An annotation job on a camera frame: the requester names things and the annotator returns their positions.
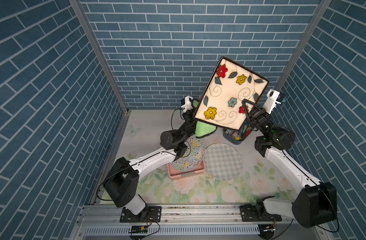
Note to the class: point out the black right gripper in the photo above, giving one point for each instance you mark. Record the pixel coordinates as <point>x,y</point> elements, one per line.
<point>259,115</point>

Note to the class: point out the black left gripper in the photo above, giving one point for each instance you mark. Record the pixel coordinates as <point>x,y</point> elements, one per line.
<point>190,122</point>

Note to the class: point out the green grey microfibre cloth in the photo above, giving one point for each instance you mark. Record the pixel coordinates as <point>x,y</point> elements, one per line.
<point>203,130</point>

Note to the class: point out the square floral plate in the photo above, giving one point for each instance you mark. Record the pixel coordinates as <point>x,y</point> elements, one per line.
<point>230,83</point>

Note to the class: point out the round checkered plate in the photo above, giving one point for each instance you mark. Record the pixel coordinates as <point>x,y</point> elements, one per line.
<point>223,162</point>

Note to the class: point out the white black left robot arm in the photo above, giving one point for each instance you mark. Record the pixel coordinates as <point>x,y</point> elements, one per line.
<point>122,180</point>

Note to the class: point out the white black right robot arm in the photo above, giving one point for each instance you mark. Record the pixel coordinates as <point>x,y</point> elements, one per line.
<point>315,202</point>

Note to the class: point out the round colourful patterned plate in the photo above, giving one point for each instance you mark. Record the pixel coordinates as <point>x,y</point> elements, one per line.
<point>193,156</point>

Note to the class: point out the blue tray of stationery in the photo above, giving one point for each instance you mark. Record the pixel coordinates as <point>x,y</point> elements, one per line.
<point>238,136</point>

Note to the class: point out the pink perforated plastic basket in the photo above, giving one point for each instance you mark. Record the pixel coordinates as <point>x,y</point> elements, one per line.
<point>175,174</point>

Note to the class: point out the small green circuit board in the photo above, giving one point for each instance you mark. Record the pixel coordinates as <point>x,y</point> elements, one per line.
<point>140,230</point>

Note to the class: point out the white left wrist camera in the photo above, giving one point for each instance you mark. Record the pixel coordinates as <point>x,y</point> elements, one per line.
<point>187,104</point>

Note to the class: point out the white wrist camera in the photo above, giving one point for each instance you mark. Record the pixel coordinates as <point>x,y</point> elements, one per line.
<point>187,104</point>
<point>273,98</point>

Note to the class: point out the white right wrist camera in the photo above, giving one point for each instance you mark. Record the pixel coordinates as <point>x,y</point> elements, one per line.
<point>273,98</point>

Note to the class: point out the aluminium corner post right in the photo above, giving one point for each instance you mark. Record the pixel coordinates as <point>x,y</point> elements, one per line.
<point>309,30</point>

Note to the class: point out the aluminium corner post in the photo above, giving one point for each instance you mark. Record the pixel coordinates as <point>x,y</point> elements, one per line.
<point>86,26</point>
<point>309,30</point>

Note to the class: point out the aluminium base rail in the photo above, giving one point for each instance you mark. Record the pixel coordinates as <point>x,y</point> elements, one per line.
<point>177,222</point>

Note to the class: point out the aluminium corner post left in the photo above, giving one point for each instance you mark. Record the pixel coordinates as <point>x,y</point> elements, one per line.
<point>86,26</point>

